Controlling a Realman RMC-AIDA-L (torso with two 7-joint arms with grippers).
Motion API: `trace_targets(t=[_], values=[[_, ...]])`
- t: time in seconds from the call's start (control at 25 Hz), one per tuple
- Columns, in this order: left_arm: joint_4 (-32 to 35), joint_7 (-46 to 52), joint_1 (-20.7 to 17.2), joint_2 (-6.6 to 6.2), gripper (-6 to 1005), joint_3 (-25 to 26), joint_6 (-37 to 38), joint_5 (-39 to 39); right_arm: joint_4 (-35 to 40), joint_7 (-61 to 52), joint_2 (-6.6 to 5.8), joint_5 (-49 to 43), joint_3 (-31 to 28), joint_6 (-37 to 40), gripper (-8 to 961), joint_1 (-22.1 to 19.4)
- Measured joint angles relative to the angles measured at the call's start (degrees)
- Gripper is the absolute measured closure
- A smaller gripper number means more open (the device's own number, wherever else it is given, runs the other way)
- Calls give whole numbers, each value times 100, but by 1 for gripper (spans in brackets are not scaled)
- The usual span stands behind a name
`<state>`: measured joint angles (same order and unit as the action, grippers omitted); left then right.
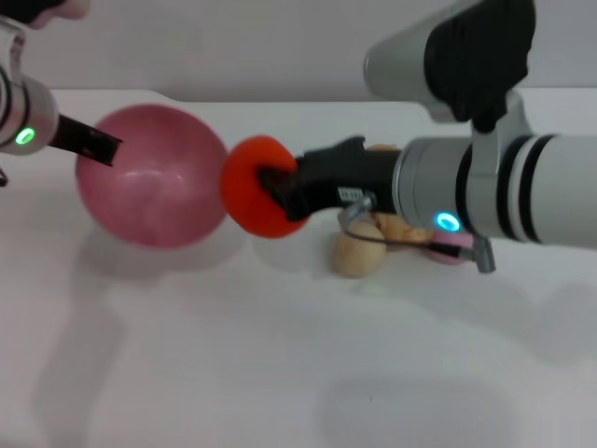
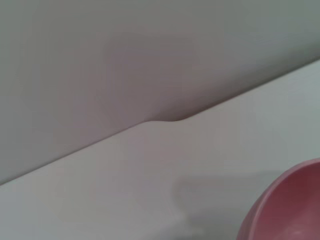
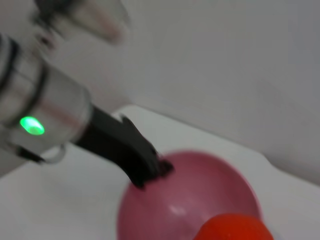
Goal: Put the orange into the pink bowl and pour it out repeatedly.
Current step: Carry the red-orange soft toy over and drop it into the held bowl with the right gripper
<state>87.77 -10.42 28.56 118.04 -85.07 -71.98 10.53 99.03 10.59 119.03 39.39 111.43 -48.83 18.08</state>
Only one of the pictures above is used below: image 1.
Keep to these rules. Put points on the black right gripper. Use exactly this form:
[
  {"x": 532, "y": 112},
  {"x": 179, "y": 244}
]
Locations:
[{"x": 350, "y": 175}]

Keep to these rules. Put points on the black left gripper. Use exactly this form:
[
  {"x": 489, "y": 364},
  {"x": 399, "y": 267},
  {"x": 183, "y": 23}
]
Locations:
[{"x": 72, "y": 135}]

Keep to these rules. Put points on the orange toy fruit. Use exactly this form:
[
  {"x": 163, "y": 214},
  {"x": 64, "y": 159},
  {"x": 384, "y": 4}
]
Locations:
[{"x": 242, "y": 186}]

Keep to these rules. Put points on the pink plastic bowl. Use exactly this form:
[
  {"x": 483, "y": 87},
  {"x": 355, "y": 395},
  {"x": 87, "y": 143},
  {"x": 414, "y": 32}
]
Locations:
[{"x": 149, "y": 182}]

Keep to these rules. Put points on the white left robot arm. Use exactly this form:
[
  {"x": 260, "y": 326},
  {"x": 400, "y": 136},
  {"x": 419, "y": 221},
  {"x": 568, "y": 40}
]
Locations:
[{"x": 23, "y": 112}]

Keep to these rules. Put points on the beige round bun toy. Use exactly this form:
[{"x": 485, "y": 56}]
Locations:
[{"x": 359, "y": 256}]

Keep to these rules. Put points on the toasted bread loaf toy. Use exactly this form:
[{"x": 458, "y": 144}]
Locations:
[{"x": 401, "y": 228}]

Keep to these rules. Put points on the pink toy apple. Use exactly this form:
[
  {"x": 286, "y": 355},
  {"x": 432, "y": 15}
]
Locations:
[{"x": 448, "y": 249}]

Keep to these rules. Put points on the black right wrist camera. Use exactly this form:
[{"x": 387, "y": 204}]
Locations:
[{"x": 466, "y": 60}]

